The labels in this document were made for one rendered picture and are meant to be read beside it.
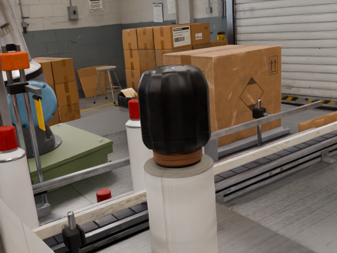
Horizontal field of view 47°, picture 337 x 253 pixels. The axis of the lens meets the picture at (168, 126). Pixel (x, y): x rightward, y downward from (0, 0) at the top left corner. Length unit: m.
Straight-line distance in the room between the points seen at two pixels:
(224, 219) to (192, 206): 0.27
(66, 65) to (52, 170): 3.41
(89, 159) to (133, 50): 3.85
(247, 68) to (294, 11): 4.02
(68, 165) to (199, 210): 0.65
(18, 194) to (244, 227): 0.38
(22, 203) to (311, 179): 0.66
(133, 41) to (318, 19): 2.22
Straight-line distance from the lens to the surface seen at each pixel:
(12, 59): 0.72
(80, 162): 1.07
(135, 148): 0.75
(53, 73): 4.32
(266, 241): 0.66
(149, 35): 4.63
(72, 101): 4.45
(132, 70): 4.93
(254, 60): 1.23
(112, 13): 7.58
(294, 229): 0.79
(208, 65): 1.12
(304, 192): 0.94
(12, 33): 0.94
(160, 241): 0.48
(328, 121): 1.46
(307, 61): 5.17
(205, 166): 0.45
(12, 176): 0.66
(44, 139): 1.12
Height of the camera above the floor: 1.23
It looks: 16 degrees down
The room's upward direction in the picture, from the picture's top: 5 degrees counter-clockwise
